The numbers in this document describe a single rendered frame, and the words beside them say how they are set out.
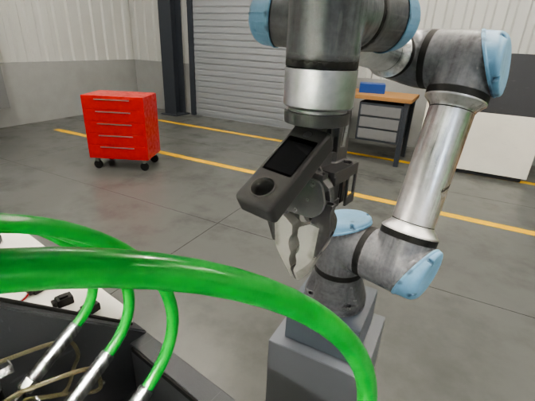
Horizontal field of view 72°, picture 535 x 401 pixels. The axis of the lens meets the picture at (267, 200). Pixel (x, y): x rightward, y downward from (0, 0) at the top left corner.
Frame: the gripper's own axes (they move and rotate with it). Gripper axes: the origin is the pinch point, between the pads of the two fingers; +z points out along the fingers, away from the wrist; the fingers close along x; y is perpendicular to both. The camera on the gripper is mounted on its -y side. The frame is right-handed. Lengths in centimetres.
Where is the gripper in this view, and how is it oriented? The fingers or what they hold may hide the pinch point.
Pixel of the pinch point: (294, 272)
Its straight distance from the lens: 47.2
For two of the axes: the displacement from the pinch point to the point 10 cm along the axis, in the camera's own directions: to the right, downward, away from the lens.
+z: -0.4, 9.2, 4.0
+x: -7.9, -2.7, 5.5
